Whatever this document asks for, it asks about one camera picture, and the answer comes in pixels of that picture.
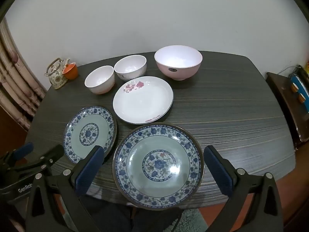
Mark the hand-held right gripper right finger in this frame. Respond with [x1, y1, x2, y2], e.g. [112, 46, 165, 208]
[203, 145, 284, 232]

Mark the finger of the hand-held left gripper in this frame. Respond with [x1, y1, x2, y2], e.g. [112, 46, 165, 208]
[14, 144, 64, 177]
[0, 142, 34, 167]

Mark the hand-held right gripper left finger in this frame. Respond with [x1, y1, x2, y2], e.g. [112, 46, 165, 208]
[25, 145, 105, 232]

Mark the small blue floral plate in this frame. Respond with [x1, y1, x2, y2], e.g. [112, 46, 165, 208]
[63, 106, 117, 164]

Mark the large blue floral plate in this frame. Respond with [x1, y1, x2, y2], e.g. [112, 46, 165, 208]
[112, 123, 205, 211]

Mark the white plate with pink flowers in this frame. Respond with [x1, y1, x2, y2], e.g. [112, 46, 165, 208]
[113, 76, 174, 124]

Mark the white bowl with blue base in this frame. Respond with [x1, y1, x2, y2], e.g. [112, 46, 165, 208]
[114, 55, 147, 82]

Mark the green fluffy rug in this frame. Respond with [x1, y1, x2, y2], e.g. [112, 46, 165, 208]
[181, 208, 208, 232]

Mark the beige patterned curtain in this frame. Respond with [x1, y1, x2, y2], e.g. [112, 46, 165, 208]
[0, 17, 47, 132]

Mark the floral ceramic teapot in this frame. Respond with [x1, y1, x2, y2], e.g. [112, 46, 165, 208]
[44, 57, 70, 90]

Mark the orange cup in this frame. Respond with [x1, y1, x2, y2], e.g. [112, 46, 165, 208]
[62, 62, 78, 80]

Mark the white bowl with pink base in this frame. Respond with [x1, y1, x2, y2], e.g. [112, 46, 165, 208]
[84, 65, 115, 95]

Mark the dark wooden side cabinet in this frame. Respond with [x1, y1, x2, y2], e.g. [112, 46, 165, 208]
[266, 71, 309, 143]

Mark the blue box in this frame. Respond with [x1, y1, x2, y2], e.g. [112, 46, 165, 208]
[290, 74, 309, 113]

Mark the large pink bowl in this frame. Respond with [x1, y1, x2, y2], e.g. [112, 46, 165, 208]
[154, 45, 203, 81]

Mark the white cable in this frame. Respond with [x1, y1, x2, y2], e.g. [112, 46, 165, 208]
[278, 66, 300, 76]

